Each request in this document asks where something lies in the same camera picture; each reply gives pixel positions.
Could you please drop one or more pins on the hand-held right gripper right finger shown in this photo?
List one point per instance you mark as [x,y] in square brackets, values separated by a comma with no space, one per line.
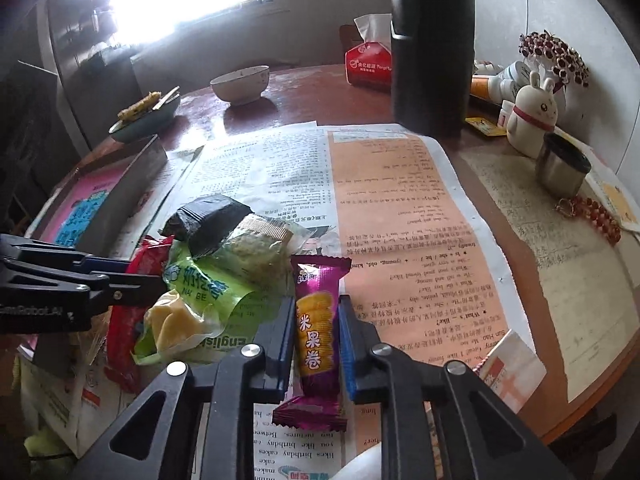
[350,350]

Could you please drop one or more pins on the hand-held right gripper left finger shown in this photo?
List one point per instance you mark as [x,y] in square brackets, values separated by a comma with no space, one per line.
[282,345]

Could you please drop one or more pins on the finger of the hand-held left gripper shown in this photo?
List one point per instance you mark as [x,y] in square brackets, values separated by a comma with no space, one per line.
[100,263]
[135,290]

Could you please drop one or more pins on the magenta snack packet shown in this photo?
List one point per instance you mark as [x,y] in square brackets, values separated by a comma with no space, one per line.
[315,330]

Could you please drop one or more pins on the red snack packet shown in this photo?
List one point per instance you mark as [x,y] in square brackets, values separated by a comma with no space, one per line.
[122,340]

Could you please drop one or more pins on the green snack packet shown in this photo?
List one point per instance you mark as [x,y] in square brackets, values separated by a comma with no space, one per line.
[210,285]

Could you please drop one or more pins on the pink shallow cardboard box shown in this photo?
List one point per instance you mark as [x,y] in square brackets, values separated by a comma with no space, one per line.
[130,180]

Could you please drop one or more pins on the clear green cake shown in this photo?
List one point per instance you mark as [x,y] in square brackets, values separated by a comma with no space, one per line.
[260,252]

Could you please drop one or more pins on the black snack packet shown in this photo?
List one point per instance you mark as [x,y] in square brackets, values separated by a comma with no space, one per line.
[210,220]

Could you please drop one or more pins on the newspaper with cartoon pictures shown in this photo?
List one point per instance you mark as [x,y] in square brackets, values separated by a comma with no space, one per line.
[300,450]

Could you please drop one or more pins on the yellow green clothing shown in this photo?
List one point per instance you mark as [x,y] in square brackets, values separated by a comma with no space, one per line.
[45,445]

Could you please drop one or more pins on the orange tinted newspaper sheet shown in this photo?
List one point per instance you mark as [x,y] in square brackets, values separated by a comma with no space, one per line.
[400,220]

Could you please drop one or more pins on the blue bowl with food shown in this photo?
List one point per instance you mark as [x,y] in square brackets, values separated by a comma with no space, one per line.
[140,127]

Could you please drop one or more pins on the flat pancake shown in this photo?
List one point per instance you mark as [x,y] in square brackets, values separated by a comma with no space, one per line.
[137,107]

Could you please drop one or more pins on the folded red white leaflet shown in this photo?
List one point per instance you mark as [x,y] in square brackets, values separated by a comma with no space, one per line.
[510,370]

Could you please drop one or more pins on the white newspaper with black text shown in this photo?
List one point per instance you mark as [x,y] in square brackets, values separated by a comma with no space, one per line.
[280,170]

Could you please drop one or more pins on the wooden chopsticks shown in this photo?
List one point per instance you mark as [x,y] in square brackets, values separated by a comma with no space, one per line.
[167,97]

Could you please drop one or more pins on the dark cabinet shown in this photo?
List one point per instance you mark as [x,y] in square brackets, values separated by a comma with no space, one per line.
[85,70]

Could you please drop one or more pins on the beige paper sheet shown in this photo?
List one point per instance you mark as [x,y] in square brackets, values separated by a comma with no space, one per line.
[540,270]

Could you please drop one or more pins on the white ceramic bowl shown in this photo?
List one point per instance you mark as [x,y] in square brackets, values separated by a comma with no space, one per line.
[240,87]

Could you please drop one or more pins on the yellow card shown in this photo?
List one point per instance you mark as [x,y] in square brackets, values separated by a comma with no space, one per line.
[487,126]

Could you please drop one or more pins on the steel cup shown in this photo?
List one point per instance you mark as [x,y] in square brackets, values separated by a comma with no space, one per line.
[560,170]

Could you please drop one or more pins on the red tissue box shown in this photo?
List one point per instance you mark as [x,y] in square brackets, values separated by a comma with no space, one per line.
[367,62]

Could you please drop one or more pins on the white rabbit figurine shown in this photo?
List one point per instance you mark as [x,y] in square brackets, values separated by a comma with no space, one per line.
[532,120]

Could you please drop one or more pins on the orange tube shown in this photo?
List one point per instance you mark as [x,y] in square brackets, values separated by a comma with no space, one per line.
[485,86]

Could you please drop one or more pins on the wooden chair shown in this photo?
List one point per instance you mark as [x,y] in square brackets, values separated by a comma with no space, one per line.
[347,40]

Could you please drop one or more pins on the black thermos flask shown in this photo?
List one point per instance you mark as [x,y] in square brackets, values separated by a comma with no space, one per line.
[430,50]

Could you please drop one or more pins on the white bottle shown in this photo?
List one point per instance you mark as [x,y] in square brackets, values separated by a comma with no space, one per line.
[512,77]

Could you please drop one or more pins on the red white bead flower ornament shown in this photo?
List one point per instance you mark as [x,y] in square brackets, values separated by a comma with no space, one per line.
[555,57]

